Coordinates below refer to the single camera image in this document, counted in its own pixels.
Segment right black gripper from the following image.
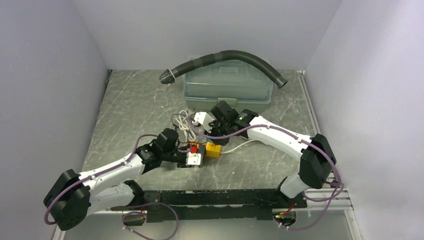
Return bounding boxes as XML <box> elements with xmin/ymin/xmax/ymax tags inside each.
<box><xmin>203</xmin><ymin>119</ymin><xmax>232</xmax><ymax>147</ymax></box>

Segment white cable of orange strip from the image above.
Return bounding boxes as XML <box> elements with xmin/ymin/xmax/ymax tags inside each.
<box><xmin>220</xmin><ymin>139</ymin><xmax>259</xmax><ymax>156</ymax></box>

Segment yellow cube socket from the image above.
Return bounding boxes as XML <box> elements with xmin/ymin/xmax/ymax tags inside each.
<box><xmin>205</xmin><ymin>142</ymin><xmax>222</xmax><ymax>159</ymax></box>

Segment thin black adapter cable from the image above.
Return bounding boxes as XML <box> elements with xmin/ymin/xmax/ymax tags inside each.
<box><xmin>170</xmin><ymin>113</ymin><xmax>208</xmax><ymax>150</ymax></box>

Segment orange power strip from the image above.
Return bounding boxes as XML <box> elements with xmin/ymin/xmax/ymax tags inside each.
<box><xmin>185</xmin><ymin>142</ymin><xmax>202</xmax><ymax>149</ymax></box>

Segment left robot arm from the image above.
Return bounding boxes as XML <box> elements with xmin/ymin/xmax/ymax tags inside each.
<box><xmin>43</xmin><ymin>128</ymin><xmax>192</xmax><ymax>231</ymax></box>

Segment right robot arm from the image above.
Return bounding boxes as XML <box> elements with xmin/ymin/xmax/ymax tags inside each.
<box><xmin>195</xmin><ymin>101</ymin><xmax>337</xmax><ymax>208</ymax></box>

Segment translucent green storage box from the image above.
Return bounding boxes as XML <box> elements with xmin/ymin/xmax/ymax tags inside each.
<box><xmin>183</xmin><ymin>60</ymin><xmax>274</xmax><ymax>113</ymax></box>

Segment black corrugated hose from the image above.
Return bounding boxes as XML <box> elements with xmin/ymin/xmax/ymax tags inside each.
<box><xmin>158</xmin><ymin>50</ymin><xmax>289</xmax><ymax>91</ymax></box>

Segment aluminium rail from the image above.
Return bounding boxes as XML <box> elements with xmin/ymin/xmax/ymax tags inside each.
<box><xmin>59</xmin><ymin>188</ymin><xmax>354</xmax><ymax>216</ymax></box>

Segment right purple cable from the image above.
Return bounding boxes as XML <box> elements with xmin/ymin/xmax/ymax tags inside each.
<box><xmin>186</xmin><ymin>115</ymin><xmax>345</xmax><ymax>232</ymax></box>

